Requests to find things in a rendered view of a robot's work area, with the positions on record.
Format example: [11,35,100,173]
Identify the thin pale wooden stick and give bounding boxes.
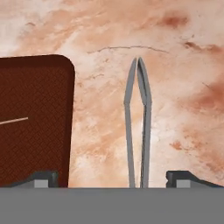
[0,116,29,126]

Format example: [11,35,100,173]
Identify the dark brown tray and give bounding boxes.
[0,53,76,188]

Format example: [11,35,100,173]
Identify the grey metal tongs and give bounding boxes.
[122,56,153,189]

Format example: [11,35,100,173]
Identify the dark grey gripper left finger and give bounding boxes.
[11,171,60,189]

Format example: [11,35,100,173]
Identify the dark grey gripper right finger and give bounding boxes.
[165,170,224,189]

